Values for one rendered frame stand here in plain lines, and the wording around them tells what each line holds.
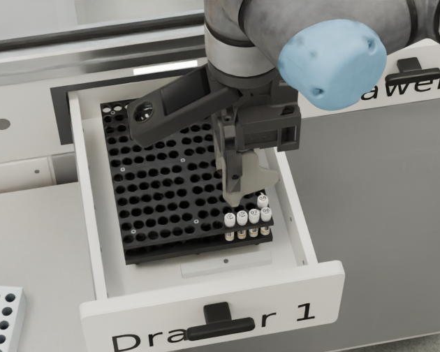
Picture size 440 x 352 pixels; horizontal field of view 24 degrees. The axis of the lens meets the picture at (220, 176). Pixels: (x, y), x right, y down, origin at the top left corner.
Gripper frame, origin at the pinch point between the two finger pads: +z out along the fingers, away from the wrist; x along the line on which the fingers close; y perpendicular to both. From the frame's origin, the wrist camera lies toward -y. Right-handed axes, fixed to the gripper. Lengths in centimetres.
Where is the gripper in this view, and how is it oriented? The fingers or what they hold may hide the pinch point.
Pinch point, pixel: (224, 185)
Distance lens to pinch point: 111.9
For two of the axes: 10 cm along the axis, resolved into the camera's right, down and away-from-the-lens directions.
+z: 0.1, 6.2, 7.8
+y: 9.8, -1.5, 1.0
